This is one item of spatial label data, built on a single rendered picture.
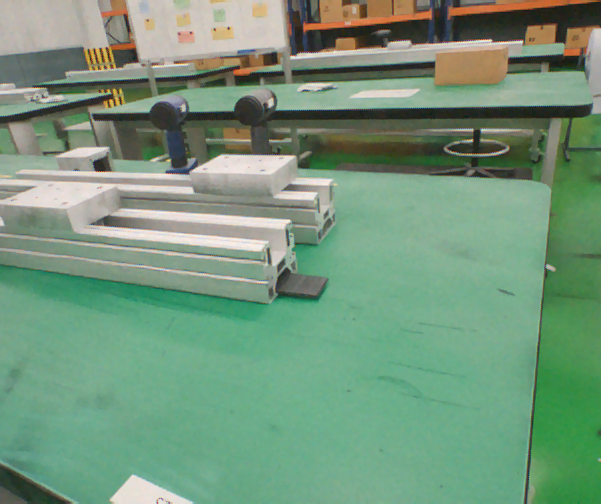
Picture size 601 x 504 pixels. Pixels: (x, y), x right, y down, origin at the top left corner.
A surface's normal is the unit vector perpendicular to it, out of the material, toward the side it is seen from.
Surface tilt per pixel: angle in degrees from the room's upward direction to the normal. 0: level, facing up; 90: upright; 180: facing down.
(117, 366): 0
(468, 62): 87
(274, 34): 90
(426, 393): 0
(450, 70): 89
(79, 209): 90
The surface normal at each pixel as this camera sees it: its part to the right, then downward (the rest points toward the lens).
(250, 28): -0.45, 0.43
